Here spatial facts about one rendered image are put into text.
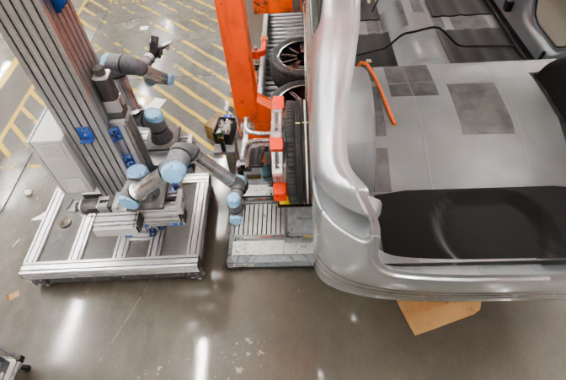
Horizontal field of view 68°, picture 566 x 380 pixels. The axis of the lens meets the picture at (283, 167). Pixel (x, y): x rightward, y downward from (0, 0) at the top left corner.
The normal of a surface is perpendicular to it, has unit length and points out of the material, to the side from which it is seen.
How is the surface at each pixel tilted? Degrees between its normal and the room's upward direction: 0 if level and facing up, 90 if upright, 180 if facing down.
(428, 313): 2
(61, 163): 90
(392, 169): 20
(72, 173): 90
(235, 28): 90
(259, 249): 0
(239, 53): 90
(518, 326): 0
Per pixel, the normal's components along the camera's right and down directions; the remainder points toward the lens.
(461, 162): -0.06, -0.35
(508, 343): -0.06, -0.67
